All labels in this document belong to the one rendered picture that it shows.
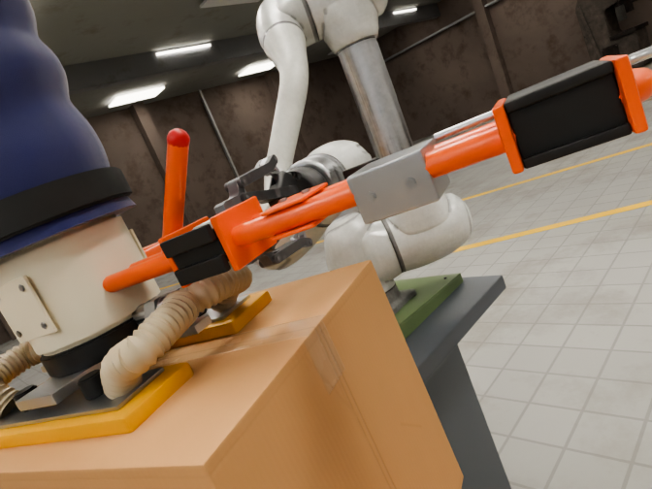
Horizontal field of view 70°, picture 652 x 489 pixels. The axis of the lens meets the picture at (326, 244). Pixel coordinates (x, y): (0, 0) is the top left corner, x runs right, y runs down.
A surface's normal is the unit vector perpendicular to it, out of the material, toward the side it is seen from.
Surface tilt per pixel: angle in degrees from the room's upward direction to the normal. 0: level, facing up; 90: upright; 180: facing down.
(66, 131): 82
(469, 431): 90
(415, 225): 84
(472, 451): 90
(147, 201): 90
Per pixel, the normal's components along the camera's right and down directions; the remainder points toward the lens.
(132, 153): 0.65, -0.11
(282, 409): 0.83, -0.26
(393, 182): -0.37, 0.35
